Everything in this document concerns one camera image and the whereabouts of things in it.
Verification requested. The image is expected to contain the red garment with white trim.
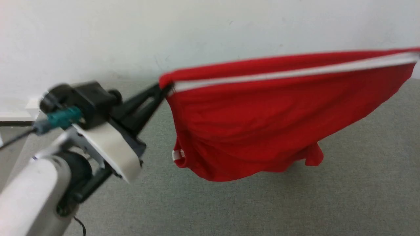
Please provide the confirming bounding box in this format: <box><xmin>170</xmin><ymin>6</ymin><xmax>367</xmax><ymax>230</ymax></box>
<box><xmin>159</xmin><ymin>47</ymin><xmax>420</xmax><ymax>183</ymax></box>

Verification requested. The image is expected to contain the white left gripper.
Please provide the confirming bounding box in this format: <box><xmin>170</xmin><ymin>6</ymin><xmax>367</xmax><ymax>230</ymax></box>
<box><xmin>73</xmin><ymin>83</ymin><xmax>173</xmax><ymax>184</ymax></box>

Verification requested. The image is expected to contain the grey-green fabric sofa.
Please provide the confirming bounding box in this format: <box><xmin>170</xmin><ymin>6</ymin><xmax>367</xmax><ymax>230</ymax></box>
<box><xmin>7</xmin><ymin>76</ymin><xmax>420</xmax><ymax>236</ymax></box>

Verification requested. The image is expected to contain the white wall baseboard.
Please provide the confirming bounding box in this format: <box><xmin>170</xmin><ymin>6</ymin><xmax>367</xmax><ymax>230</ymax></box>
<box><xmin>0</xmin><ymin>96</ymin><xmax>42</xmax><ymax>127</ymax></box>

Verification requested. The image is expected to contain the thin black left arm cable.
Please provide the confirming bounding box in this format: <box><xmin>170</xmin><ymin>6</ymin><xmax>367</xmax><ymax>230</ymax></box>
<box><xmin>73</xmin><ymin>216</ymin><xmax>87</xmax><ymax>236</ymax></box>

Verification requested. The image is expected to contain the teal-plug left camera cable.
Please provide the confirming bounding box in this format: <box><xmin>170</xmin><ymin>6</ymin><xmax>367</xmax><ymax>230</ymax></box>
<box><xmin>0</xmin><ymin>106</ymin><xmax>83</xmax><ymax>150</ymax></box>

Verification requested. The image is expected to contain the black round left gripper motor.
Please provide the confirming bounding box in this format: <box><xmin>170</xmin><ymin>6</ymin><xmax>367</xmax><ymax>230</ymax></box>
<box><xmin>39</xmin><ymin>84</ymin><xmax>73</xmax><ymax>111</ymax></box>

